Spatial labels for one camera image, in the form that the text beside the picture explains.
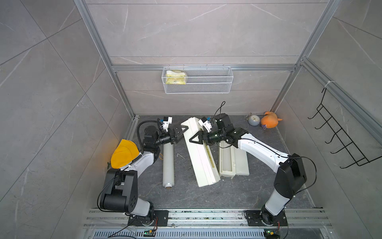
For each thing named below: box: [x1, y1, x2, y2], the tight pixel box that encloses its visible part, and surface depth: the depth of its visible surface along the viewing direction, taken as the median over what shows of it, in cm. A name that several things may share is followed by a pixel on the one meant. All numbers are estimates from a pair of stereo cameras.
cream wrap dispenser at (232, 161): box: [218, 140, 250, 179], surface depth 86 cm
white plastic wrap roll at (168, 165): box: [162, 142, 175, 189], surface depth 90 cm
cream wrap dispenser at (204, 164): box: [180, 117, 221, 188], surface depth 71 cm
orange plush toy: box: [260, 111, 283, 129], surface depth 110 cm
